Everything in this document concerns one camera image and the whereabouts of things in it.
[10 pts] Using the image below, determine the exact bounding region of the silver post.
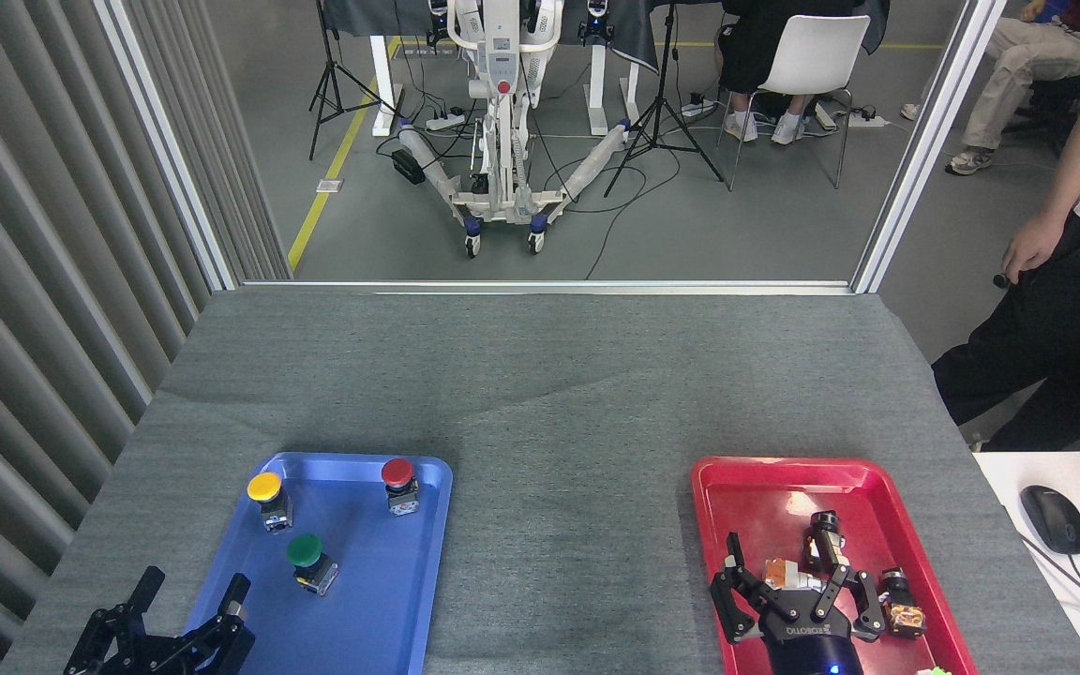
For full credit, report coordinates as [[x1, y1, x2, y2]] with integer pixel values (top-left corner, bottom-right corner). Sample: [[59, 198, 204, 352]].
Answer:
[[95, 0, 241, 292], [851, 0, 1008, 294]]

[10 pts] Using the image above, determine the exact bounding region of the green push button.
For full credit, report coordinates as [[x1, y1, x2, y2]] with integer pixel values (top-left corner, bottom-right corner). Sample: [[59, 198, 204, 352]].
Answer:
[[286, 533, 339, 597]]

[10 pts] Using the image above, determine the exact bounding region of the black and orange switch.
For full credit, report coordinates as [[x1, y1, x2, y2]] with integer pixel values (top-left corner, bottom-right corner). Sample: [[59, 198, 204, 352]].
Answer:
[[877, 567, 927, 640]]

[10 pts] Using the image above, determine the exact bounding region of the person's hand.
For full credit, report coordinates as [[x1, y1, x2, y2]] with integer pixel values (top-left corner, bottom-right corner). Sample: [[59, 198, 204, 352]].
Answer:
[[1001, 211, 1072, 287]]

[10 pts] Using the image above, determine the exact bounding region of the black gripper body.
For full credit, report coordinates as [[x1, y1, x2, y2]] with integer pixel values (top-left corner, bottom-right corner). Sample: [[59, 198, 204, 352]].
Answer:
[[107, 637, 222, 675], [765, 617, 865, 675]]

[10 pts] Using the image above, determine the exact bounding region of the black knob switch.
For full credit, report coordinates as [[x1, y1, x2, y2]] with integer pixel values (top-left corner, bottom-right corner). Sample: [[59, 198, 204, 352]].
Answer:
[[802, 511, 852, 575]]

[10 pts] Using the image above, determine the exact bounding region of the yellow push button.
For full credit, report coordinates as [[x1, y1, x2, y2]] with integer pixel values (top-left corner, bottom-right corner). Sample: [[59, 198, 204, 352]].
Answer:
[[247, 472, 294, 533]]

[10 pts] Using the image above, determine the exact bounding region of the red plastic tray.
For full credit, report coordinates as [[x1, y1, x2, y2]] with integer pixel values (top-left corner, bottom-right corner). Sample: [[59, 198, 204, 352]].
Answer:
[[690, 457, 980, 675]]

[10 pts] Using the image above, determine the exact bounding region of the black mouse cable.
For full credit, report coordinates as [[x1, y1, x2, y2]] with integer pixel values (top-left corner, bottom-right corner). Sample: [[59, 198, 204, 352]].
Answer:
[[1018, 530, 1080, 638]]

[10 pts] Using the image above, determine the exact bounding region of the person seated on chair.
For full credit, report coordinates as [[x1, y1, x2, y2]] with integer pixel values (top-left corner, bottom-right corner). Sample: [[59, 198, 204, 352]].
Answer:
[[716, 0, 864, 146]]

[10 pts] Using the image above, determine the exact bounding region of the white and orange switch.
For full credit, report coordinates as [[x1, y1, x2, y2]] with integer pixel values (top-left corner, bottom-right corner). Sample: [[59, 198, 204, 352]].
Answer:
[[763, 559, 822, 593]]

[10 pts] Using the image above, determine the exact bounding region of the white stand on wheels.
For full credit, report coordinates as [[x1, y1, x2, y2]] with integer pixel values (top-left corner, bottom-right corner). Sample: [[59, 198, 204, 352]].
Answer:
[[397, 0, 635, 259]]

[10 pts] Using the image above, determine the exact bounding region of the black computer mouse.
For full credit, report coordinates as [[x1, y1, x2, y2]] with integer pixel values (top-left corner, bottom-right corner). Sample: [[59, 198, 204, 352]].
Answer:
[[1019, 485, 1080, 556]]

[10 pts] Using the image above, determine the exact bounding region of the red push button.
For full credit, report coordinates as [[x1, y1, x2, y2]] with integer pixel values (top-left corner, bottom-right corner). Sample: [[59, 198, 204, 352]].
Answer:
[[381, 457, 421, 517]]

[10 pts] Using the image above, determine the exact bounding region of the standing person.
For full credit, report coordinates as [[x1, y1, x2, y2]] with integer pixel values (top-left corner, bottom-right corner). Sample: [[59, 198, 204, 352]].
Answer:
[[931, 9, 1080, 453]]

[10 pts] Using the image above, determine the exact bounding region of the silver crossbar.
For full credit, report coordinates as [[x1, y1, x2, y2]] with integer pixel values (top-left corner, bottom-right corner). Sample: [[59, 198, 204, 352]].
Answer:
[[240, 278, 864, 296]]

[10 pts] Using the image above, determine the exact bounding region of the seated person in beige trousers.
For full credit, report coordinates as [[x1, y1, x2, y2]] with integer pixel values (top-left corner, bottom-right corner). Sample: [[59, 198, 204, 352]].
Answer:
[[901, 0, 1080, 177]]

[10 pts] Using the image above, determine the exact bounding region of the white chair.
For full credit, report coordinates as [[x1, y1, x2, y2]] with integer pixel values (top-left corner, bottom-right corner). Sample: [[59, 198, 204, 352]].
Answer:
[[716, 14, 872, 191]]

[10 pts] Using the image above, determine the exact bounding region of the grey felt table cover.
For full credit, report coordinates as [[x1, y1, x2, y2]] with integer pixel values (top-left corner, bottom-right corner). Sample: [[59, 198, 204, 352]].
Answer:
[[0, 289, 1080, 675]]

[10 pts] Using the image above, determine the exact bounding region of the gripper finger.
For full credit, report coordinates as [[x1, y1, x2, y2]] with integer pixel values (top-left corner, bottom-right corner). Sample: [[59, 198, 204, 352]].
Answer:
[[711, 532, 790, 645], [181, 574, 258, 675], [808, 563, 889, 645], [65, 565, 167, 675]]

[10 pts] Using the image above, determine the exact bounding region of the white desk leg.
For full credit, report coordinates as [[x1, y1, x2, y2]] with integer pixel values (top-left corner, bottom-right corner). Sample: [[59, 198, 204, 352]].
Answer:
[[369, 33, 405, 137], [587, 42, 639, 137]]

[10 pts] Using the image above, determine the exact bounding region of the blue plastic tray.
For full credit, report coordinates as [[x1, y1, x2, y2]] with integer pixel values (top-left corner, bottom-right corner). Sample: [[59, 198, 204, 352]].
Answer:
[[168, 452, 455, 675]]

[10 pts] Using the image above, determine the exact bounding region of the black tripod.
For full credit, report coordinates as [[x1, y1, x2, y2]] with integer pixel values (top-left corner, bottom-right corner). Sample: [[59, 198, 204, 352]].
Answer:
[[308, 0, 400, 160], [604, 0, 727, 198]]

